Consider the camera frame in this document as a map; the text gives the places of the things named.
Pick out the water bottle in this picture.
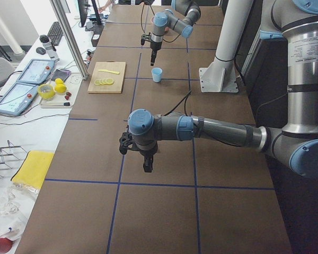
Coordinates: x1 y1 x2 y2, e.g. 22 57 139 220
39 34 59 62

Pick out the black keyboard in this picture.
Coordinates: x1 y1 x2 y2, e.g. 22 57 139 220
47 21 63 46

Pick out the teach pendant near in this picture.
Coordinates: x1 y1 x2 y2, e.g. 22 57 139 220
0 82 39 116

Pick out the whole lemon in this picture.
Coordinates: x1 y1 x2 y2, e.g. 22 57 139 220
54 84 67 94
55 78 64 85

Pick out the yellow cloth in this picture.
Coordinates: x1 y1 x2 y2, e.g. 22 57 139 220
11 150 54 190

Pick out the computer mouse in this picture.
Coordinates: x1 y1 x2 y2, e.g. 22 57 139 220
36 47 46 55

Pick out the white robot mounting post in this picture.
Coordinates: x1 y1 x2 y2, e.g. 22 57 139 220
199 0 253 93

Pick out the wire rack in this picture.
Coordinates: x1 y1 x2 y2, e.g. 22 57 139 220
0 140 28 187

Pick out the yellow tape roll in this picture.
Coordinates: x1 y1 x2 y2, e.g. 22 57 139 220
37 84 55 99

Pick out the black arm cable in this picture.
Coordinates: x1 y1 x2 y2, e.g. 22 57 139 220
164 91 193 117

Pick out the black monitor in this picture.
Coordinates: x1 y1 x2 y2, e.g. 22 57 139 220
77 0 89 27

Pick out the yellow plastic knife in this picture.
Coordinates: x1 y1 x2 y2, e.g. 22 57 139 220
98 69 120 75

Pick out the teach pendant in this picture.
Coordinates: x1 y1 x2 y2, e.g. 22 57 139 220
0 82 39 116
17 59 55 85

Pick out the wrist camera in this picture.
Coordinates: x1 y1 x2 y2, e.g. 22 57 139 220
119 126 134 155
140 32 152 46

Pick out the bamboo cutting board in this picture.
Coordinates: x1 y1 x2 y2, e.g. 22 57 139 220
87 62 126 94

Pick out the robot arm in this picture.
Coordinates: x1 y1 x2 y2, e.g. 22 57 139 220
119 1 318 178
142 1 201 66

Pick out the aluminium frame post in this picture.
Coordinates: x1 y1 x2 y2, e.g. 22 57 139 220
50 0 89 80

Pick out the purple grey cloth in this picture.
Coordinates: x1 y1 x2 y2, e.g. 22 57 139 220
51 69 72 81

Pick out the light blue paper cup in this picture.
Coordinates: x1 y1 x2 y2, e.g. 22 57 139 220
151 67 163 83

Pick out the teach pendant far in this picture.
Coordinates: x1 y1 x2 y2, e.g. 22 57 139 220
17 59 55 85

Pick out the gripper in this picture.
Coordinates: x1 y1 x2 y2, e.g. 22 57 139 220
140 145 156 173
150 33 162 66

